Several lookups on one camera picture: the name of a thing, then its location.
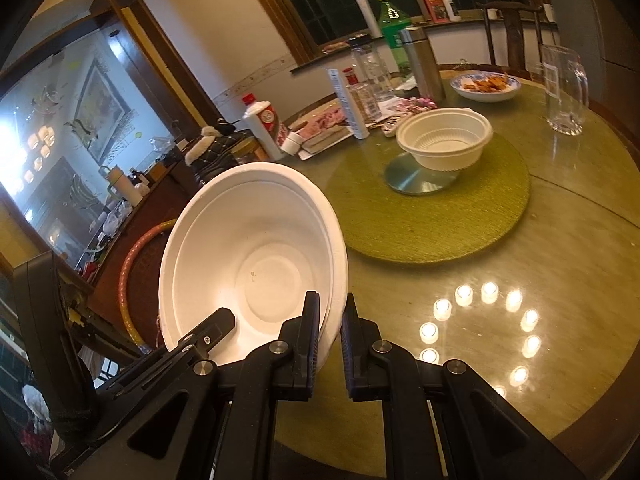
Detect pink wrapped candies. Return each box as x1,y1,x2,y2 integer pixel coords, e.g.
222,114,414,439
382,97,438,133

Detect clear plastic bottle black cap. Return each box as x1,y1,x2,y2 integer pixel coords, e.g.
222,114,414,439
350,35,396,106

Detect steel thermos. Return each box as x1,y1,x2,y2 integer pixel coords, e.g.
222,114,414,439
399,26,447,102

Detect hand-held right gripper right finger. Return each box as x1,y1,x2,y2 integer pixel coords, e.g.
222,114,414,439
339,292,588,480

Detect round metal turntable base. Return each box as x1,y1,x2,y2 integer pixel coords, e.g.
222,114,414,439
384,152,463,196

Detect clear glass pitcher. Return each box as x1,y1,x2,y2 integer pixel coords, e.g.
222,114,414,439
540,45,591,136

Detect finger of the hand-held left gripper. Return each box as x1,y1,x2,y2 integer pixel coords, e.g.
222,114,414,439
175,307,237,361

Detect white liquor bottle red cap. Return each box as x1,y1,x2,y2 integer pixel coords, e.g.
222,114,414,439
242,94,286,161

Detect dark window wooden frame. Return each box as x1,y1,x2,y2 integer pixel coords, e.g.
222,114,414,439
235,0,541,61

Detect black quilted handbag white fur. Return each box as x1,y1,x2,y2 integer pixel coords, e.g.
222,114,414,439
184,117,261,191

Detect pink wrapped package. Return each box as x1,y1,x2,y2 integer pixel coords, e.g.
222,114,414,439
290,105,353,143

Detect blue rimmed plate with food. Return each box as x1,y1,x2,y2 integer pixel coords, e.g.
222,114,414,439
449,73,522,104

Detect pink and gold hoop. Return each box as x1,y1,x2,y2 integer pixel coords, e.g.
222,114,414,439
119,220,177,357

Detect white paper roll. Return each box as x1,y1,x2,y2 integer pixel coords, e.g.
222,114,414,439
356,0,383,41

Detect green plastic bottle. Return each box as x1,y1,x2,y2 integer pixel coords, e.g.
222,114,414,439
376,0,416,78

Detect green round woven mat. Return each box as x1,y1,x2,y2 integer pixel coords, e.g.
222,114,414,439
325,132,531,263

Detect dark wooden chair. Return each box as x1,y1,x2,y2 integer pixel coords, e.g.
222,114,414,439
475,1,546,81

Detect tall blue white box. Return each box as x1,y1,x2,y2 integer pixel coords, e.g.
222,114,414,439
327,67,370,140

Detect red book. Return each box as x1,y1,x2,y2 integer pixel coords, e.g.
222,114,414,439
424,0,451,23

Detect wooden glass display cabinet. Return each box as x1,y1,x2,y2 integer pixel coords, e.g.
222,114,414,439
0,0,221,291

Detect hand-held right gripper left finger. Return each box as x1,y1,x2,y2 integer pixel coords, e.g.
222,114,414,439
75,290,322,480

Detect white ribbed plastic bowl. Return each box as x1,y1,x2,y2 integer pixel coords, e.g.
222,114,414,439
396,108,494,172

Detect cream vacuum flask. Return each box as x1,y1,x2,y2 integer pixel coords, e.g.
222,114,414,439
100,165,146,207

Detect amber glass jar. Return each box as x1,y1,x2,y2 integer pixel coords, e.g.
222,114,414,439
234,140,266,165

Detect dark metal bracket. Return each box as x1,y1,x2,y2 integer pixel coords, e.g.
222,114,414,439
59,280,143,358

